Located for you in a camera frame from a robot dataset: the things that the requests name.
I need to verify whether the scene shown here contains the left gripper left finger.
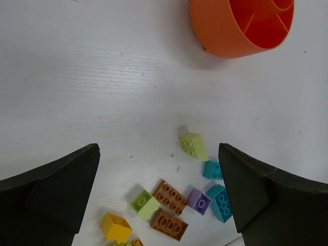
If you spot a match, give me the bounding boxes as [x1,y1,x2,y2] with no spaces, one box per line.
[1,143,100,245]

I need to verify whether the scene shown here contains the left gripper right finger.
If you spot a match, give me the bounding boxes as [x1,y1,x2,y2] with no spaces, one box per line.
[218,143,327,245]

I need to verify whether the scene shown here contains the teal lego brick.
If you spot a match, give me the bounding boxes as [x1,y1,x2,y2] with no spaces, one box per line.
[202,160,223,180]
[206,184,232,223]

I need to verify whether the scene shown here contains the purple square lego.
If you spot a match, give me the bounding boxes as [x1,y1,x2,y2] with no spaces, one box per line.
[188,188,212,216]

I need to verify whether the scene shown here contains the yellow lego brick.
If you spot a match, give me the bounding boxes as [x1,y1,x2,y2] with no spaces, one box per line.
[100,213,133,243]

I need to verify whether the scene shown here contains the light green small lego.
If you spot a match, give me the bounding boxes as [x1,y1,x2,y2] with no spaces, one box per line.
[130,190,160,221]

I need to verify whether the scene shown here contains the light green sloped lego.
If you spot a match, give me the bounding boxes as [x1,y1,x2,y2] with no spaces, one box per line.
[180,132,209,161]

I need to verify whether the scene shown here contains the striped stacked lego figure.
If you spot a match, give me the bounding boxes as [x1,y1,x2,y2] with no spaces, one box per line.
[106,238,144,246]

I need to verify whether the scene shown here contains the brown lego plate upper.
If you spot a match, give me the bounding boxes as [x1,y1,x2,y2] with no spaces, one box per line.
[152,180,189,217]

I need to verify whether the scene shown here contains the brown lego plate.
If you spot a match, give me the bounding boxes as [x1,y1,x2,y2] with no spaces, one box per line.
[150,208,189,241]
[152,180,189,217]

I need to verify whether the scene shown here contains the brown lego plate lower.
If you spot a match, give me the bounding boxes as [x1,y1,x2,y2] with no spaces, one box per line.
[150,208,189,241]

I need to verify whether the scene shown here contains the orange round divided container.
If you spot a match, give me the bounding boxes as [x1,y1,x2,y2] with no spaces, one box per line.
[190,0,295,58]

